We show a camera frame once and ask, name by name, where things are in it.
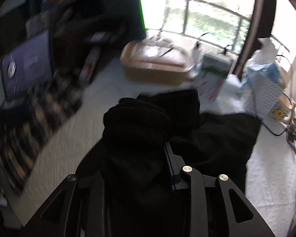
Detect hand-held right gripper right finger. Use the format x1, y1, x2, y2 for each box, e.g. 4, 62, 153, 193
163, 143, 277, 237

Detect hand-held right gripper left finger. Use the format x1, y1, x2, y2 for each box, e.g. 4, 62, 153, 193
20, 174, 109, 237

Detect black pants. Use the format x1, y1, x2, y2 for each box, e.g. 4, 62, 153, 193
75, 89, 262, 237

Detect plaid pants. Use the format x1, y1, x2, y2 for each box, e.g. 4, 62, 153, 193
0, 71, 84, 195

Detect brown lunch box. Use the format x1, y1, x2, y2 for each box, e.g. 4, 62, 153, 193
120, 40, 194, 84

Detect white green milk carton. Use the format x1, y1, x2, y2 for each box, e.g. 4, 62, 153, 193
196, 53, 233, 102

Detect white plastic basket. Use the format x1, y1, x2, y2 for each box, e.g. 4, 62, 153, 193
242, 79, 284, 118

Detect blue plastic bag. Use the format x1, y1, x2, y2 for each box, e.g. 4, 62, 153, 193
245, 62, 280, 84

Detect tablet with dark screen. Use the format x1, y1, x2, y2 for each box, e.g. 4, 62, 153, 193
1, 30, 55, 100

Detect balcony railing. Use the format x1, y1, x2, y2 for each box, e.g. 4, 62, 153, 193
141, 0, 252, 52

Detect white plastic bag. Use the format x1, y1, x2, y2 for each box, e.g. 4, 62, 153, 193
258, 38, 278, 65

